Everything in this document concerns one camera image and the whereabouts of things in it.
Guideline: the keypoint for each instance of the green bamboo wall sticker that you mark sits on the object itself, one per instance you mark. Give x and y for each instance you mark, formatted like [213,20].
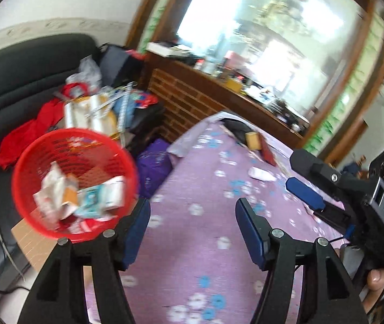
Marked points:
[333,114]

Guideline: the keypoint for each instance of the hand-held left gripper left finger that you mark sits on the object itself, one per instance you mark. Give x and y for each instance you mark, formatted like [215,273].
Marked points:
[138,229]

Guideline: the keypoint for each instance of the wood-framed mirror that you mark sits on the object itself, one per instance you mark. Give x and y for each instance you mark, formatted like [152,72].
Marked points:
[262,23]

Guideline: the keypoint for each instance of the person's right hand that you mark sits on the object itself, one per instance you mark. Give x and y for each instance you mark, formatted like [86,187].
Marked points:
[375,278]

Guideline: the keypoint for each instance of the blue packet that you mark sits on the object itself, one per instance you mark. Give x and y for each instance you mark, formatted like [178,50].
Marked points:
[126,108]

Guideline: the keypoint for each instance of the black pouch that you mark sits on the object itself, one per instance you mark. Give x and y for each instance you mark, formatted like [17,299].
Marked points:
[237,128]

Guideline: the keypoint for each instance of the black bag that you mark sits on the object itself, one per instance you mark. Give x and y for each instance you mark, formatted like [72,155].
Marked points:
[118,64]

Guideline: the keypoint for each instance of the purple floral tablecloth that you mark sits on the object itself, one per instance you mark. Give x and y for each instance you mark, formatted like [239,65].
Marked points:
[185,243]

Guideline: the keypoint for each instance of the white board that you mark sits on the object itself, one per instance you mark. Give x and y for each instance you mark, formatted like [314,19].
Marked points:
[165,49]

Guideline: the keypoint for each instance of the white medicine box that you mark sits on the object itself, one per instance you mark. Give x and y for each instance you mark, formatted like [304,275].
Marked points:
[112,192]

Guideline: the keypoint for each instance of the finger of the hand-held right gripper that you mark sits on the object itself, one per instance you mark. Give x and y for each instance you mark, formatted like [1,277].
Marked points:
[305,194]
[313,167]

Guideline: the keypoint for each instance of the white small packet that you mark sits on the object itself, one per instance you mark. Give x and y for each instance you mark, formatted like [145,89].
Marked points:
[261,173]

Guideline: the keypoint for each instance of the red cloth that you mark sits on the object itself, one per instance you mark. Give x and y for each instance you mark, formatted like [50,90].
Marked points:
[26,128]

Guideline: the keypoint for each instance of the white plastic bag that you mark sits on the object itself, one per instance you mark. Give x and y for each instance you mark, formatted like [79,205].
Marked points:
[89,71]
[50,189]

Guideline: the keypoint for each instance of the torn red white carton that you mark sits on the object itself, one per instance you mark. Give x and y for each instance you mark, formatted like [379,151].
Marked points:
[84,226]

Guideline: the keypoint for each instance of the purple bag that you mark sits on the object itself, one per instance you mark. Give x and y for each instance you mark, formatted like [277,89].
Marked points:
[155,165]

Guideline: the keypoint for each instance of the red packet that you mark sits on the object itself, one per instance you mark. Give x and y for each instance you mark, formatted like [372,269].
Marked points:
[269,152]

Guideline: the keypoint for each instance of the red plastic basket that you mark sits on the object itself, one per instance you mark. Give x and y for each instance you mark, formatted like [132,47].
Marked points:
[26,175]

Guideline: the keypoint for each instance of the brown cardboard sheet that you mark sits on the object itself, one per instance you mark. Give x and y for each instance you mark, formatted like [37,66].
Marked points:
[30,246]

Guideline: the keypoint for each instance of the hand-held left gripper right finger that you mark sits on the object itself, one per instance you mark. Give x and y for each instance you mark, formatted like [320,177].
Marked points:
[251,236]

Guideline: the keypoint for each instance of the black sofa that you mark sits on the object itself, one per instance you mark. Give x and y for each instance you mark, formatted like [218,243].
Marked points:
[26,74]

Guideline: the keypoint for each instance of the yellow round tin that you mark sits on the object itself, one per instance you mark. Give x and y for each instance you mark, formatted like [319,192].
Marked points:
[253,139]

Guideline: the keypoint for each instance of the wooden cabinet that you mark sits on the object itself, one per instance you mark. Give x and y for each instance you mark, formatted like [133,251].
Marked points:
[192,98]

